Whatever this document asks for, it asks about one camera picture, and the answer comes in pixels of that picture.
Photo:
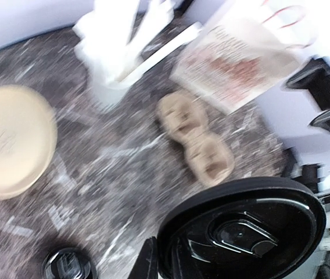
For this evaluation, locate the brown pulp cup carrier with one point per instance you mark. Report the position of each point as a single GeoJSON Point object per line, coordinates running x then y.
{"type": "Point", "coordinates": [186, 122]}

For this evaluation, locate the black coffee cup lid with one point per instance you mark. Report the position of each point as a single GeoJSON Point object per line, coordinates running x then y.
{"type": "Point", "coordinates": [258, 227]}

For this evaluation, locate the beige bear plate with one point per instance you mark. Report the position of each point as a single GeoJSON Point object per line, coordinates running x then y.
{"type": "Point", "coordinates": [28, 137]}

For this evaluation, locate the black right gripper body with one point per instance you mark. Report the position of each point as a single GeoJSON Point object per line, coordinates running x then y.
{"type": "Point", "coordinates": [314, 77]}

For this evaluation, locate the white paper straw cup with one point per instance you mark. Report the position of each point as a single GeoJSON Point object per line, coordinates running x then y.
{"type": "Point", "coordinates": [111, 49]}

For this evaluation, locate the cream bear paper bag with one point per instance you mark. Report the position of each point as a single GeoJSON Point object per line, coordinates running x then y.
{"type": "Point", "coordinates": [243, 50]}

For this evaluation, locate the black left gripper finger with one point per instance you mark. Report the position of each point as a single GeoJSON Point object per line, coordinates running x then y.
{"type": "Point", "coordinates": [146, 264]}

